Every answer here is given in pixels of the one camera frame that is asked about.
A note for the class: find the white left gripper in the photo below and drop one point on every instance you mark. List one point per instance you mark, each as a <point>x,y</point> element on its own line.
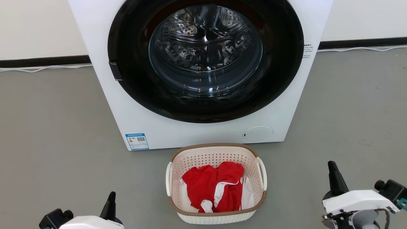
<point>89,223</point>

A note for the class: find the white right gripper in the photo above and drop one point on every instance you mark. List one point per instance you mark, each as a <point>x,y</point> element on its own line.
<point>359,200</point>

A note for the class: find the cream laundry basket brown rim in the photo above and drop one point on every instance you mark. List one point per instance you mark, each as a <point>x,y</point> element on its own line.
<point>216,154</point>

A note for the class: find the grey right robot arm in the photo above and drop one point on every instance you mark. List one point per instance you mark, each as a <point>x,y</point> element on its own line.
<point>365,221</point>

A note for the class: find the blue energy label sticker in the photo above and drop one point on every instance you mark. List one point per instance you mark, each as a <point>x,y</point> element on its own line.
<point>137,141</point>

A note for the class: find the white front-load washing machine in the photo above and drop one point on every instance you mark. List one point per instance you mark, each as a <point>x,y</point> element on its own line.
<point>143,127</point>

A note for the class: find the round white filter cover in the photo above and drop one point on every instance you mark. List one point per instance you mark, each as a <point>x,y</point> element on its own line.
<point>258,134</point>

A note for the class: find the red and white garment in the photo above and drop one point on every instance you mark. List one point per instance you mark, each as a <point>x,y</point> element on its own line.
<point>203,184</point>

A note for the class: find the black round washer door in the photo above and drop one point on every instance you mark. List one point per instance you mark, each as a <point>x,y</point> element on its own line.
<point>281,63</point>

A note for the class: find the small printed text sticker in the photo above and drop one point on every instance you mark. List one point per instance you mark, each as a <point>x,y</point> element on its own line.
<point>308,51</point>

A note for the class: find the steel washer drum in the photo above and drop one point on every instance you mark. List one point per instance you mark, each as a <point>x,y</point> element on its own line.
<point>203,31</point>

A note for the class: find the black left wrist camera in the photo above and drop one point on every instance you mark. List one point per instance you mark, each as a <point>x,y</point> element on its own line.
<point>54,218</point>

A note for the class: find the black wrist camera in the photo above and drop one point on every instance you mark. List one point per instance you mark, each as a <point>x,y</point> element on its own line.
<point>54,218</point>
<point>392,190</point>

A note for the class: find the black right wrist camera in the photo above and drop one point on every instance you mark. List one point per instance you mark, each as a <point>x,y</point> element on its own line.
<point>392,190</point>

